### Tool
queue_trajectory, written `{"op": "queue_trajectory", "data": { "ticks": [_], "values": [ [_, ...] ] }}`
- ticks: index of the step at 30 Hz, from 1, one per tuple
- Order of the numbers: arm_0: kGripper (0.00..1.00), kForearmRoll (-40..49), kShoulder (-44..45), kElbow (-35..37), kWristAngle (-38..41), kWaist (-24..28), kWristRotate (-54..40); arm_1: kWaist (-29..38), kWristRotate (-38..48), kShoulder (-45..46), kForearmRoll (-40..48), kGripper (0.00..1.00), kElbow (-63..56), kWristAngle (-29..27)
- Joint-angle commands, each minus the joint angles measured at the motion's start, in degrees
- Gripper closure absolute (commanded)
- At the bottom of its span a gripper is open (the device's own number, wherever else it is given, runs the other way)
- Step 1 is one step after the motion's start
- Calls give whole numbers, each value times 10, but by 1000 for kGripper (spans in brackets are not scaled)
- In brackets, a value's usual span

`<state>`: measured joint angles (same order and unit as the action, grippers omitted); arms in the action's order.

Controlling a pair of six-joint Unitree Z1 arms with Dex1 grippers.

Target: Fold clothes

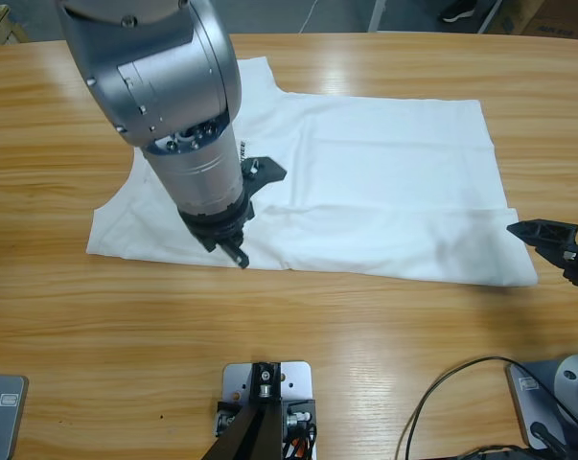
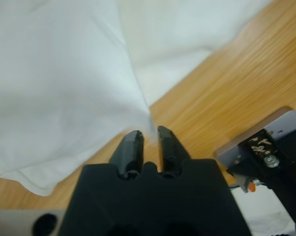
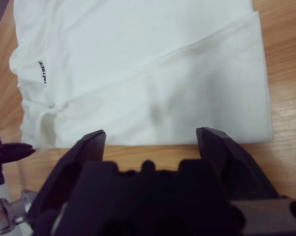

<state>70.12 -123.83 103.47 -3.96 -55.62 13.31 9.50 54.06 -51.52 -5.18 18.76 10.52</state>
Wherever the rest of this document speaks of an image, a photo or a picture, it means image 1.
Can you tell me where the white floor cable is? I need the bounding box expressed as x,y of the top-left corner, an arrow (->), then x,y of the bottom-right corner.
300,0 -> 319,35

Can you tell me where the cardboard box with blue print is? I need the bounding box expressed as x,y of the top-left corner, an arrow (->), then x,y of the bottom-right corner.
489,0 -> 578,38

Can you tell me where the white T-shirt with black logo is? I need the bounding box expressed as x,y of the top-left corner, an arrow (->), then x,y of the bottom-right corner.
85,56 -> 540,288

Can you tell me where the black shoe with white sole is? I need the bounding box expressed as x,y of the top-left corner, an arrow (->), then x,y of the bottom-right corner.
441,0 -> 479,23

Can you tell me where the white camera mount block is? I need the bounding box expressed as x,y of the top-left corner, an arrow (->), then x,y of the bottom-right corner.
214,361 -> 318,460

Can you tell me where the slanted pale bar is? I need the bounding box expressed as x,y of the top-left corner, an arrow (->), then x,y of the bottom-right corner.
476,0 -> 505,35

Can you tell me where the orange and black cable bundle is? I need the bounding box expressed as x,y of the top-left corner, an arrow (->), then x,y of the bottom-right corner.
282,424 -> 319,460

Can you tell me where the white table leg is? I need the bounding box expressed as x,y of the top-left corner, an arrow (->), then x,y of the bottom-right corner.
367,0 -> 386,33

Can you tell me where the black cable on table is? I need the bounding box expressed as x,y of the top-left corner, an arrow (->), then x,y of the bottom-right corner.
397,355 -> 578,460

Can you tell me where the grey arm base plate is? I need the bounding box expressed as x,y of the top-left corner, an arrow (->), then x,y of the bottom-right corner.
0,374 -> 30,460
504,353 -> 578,451

